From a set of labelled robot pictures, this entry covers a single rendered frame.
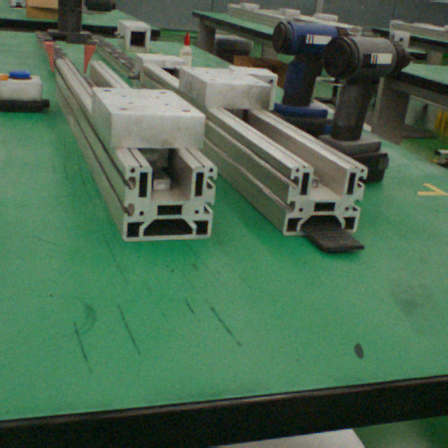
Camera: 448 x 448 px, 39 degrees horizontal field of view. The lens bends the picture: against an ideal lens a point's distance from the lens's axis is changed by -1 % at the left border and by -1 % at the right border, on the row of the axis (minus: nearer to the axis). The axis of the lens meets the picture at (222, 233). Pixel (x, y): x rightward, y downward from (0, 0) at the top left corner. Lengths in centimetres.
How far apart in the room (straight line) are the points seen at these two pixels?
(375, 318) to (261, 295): 11
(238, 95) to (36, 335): 62
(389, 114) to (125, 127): 250
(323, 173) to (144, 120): 24
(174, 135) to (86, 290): 24
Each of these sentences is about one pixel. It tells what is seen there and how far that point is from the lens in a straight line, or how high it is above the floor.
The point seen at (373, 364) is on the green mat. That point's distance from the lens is 53.
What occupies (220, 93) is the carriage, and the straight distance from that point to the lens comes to 102.
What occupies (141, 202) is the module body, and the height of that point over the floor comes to 82.
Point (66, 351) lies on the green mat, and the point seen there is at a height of 78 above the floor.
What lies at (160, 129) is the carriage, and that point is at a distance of 74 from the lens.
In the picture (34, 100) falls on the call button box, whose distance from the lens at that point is 129.
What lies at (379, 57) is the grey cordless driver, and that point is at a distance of 97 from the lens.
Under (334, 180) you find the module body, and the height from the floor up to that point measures 84.
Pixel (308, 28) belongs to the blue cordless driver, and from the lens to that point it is 120.
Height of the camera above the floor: 105
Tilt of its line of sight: 22 degrees down
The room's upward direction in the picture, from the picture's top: 6 degrees clockwise
